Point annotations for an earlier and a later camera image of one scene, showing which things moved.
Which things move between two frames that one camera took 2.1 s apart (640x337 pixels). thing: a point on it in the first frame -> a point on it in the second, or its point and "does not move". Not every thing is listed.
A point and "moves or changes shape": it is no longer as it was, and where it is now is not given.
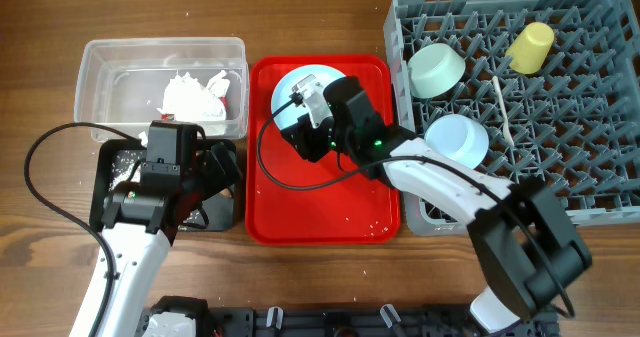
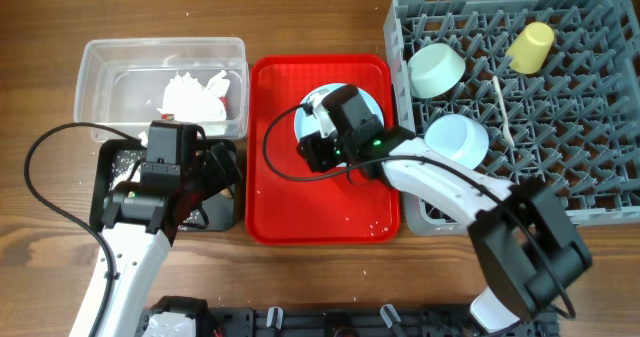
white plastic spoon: x=507 y=131 does not move
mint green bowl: x=434 y=68 does not move
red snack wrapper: x=171 y=116 does not move
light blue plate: x=322 y=74 moves or changes shape
